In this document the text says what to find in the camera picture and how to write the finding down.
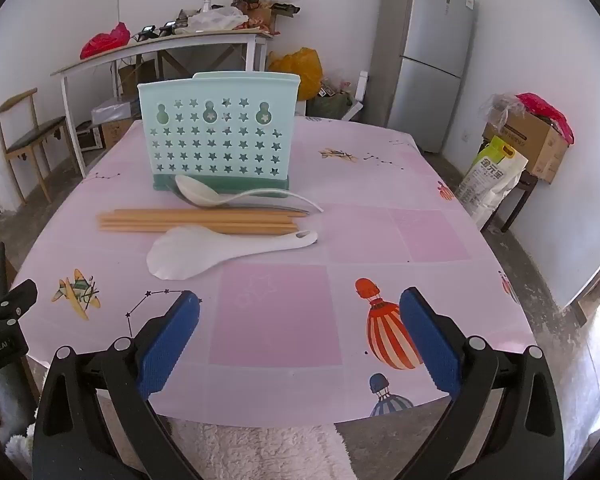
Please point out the white soup spoon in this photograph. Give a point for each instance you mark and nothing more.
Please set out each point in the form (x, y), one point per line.
(195, 191)

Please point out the box of snack packets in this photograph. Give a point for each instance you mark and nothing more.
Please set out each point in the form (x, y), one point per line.
(270, 15)

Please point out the clear plastic wrap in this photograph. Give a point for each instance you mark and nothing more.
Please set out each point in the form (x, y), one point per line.
(500, 107)

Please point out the white side table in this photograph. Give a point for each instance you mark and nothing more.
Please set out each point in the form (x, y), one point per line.
(155, 44)

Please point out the pink printed tablecloth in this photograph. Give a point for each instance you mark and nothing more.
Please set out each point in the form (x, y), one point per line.
(280, 310)

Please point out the yellow plastic bag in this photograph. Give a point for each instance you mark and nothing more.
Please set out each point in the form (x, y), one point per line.
(300, 70)

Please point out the red crumpled bag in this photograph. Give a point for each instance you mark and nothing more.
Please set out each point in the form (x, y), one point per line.
(545, 107)

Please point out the silver refrigerator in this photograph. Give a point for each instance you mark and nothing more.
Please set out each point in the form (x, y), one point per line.
(420, 60)

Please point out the white foam board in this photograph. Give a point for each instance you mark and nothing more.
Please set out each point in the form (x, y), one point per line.
(361, 90)

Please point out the black device with screen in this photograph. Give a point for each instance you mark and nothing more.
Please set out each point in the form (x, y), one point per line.
(146, 33)
(169, 27)

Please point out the open cardboard box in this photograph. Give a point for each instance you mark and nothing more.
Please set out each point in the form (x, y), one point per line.
(525, 142)

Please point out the mint green utensil holder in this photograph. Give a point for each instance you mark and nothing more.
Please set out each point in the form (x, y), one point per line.
(220, 160)

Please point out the bundle of wooden chopsticks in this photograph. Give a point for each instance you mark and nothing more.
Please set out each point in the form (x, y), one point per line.
(180, 221)

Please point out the clear glass bottle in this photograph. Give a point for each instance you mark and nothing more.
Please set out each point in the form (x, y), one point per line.
(207, 4)

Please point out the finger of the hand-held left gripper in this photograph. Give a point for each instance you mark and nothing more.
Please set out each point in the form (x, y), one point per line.
(10, 307)

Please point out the dark wooden stool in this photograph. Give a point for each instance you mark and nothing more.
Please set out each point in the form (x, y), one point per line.
(522, 187)

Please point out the white rice paddle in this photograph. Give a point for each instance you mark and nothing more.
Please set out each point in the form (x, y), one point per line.
(185, 255)

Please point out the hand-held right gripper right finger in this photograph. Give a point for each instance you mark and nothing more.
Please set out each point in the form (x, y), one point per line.
(430, 345)

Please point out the white plastic bag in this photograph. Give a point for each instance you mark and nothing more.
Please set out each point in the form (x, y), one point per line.
(215, 19)

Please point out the red plastic bag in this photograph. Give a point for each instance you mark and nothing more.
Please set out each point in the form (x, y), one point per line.
(105, 42)

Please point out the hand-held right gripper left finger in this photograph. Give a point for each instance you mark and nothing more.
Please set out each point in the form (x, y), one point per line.
(170, 345)

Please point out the white green rice bag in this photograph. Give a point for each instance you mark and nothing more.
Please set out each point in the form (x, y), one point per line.
(490, 180)

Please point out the metal spoon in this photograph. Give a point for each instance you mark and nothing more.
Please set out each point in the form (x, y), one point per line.
(270, 205)

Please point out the white toaster oven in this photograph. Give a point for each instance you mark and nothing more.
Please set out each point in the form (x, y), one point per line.
(87, 135)

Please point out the plastic wrapped grey box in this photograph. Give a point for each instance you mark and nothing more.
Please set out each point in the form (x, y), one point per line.
(115, 110)

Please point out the white fleece garment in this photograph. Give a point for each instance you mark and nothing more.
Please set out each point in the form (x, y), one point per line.
(260, 452)

